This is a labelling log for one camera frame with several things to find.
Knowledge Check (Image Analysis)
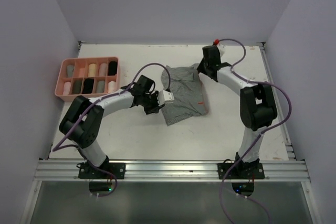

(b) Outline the grey striped underwear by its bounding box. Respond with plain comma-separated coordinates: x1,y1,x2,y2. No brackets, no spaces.
161,63,208,126

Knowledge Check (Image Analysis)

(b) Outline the beige navy-trimmed underwear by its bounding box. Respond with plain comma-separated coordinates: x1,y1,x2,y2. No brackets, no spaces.
88,63,97,77

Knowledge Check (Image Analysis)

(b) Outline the plain grey underwear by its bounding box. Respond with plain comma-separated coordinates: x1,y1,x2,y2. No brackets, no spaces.
66,65,75,78

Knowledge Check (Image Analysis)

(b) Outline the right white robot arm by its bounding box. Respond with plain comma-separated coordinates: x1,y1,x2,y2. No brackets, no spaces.
197,45,278,178

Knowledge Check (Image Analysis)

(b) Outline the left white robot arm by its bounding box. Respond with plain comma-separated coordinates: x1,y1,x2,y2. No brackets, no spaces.
59,75,165,178

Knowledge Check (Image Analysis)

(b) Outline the white rolled cloth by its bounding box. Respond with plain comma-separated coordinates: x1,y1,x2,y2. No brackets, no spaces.
108,81,118,93

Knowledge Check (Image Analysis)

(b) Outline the black rolled cloth back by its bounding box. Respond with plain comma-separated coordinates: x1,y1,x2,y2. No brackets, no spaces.
108,61,118,76

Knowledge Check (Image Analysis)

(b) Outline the black rolled cloth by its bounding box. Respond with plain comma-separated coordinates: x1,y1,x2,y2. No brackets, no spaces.
82,78,94,94
108,61,118,76

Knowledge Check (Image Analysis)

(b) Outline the grey rolled cloth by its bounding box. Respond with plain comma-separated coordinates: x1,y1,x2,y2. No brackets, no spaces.
96,80,105,93

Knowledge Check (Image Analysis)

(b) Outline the beige rolled cloth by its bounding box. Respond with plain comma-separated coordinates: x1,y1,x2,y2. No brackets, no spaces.
98,63,108,77

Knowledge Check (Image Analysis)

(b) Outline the black rolled cloth front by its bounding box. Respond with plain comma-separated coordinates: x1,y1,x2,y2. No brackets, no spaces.
82,78,94,94

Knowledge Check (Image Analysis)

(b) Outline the pink divided storage tray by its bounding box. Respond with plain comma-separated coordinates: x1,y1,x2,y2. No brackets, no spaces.
55,57,121,102

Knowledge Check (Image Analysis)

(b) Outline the olive rolled cloth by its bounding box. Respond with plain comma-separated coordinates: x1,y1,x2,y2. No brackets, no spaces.
72,80,82,94

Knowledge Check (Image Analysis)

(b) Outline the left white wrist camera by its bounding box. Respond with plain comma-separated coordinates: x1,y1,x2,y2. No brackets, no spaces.
157,90,174,105

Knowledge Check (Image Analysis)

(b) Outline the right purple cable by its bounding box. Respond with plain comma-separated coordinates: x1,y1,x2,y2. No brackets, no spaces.
217,38,292,224

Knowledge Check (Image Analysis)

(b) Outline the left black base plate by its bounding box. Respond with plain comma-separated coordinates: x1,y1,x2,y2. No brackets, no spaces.
76,162,126,179

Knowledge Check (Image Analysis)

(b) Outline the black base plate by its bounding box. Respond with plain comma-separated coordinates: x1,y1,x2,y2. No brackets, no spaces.
76,162,126,179
217,159,265,180

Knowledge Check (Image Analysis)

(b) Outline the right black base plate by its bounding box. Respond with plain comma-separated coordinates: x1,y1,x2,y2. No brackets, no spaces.
217,159,265,180

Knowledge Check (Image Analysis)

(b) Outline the aluminium mounting rail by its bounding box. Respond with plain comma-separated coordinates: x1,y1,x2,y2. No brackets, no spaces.
34,158,310,182

